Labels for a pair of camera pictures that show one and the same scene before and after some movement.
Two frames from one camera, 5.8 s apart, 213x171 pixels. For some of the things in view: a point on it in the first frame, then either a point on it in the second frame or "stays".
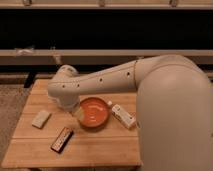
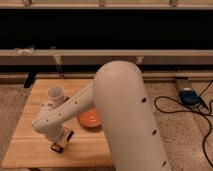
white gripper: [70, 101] -> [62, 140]
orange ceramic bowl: [93, 113] stays
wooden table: [48, 136] stays
